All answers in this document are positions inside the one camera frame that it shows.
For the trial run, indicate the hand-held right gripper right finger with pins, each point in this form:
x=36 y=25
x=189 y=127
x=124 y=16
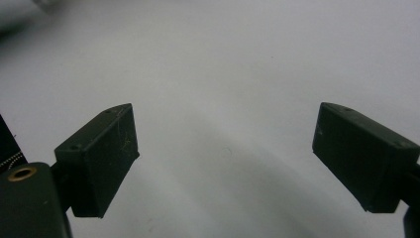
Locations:
x=366 y=155

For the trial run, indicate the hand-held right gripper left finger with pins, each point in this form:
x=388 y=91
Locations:
x=99 y=162

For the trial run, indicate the white table board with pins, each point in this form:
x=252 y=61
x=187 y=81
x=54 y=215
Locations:
x=224 y=82

